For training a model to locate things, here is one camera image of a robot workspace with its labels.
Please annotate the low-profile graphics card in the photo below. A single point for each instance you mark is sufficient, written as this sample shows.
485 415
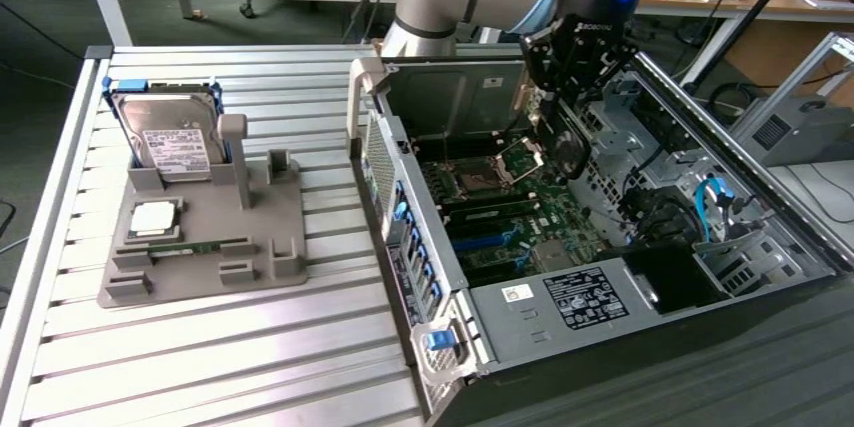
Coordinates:
567 147

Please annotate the perforated metal drive cage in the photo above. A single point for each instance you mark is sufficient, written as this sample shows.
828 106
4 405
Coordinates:
641 147

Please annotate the metal socket cover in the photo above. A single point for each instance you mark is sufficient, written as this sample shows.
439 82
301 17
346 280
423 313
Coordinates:
514 162

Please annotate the black stand pole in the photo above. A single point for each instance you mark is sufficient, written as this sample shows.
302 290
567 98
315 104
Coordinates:
746 22

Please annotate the dark RAM stick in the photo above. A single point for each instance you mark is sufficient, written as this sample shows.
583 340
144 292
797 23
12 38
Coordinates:
494 212

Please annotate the grey computer tower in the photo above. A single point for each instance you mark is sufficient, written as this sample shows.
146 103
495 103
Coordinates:
801 137

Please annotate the open grey PC case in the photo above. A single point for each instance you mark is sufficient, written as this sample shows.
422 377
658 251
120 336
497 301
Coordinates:
377 162

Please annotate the green motherboard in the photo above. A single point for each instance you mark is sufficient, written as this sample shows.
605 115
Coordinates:
567 227

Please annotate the blue expansion slot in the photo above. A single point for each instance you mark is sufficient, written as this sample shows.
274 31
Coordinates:
483 241

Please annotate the silver chipset heatsink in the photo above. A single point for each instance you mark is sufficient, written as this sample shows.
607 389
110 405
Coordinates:
559 254

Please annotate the white side table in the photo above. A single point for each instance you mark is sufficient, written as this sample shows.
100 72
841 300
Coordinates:
834 182

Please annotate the black caster wheel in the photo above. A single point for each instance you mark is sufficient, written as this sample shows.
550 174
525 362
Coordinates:
249 9

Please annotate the grey metal disk bay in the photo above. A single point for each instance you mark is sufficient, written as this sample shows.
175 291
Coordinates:
741 267

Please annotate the grey power supply unit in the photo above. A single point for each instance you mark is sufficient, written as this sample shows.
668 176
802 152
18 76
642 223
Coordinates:
534 322

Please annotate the hard disk in blue carrier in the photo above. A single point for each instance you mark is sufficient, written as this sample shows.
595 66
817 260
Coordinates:
174 137

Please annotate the blue case latch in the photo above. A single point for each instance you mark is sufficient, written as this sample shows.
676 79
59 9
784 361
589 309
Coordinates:
441 339

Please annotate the grey plastic parts rack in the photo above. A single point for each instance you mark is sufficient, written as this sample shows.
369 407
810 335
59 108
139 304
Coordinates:
201 227

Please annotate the green RAM stick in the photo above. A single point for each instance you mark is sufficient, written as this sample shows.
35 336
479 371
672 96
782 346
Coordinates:
187 247

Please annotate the silver CPU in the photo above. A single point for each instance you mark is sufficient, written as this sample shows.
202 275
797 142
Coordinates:
155 219

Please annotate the aluminium profile frame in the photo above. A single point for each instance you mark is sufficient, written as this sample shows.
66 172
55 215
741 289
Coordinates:
810 59

